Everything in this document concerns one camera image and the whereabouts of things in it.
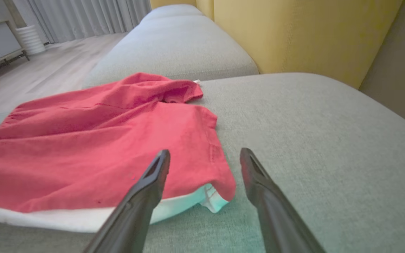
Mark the large yellow sofa back cushion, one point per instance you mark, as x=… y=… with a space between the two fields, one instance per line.
x=304 y=31

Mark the grey pleated curtain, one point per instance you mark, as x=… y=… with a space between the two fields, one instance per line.
x=83 y=15

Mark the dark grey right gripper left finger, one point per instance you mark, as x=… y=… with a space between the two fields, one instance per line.
x=135 y=211

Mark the small yellow sofa back cushion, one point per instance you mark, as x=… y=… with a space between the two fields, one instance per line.
x=205 y=7

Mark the red Bulls 23 jersey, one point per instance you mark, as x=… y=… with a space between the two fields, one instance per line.
x=83 y=147

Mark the white ribbed planter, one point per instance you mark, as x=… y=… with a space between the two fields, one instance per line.
x=31 y=39

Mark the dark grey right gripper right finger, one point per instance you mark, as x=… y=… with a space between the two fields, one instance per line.
x=276 y=211

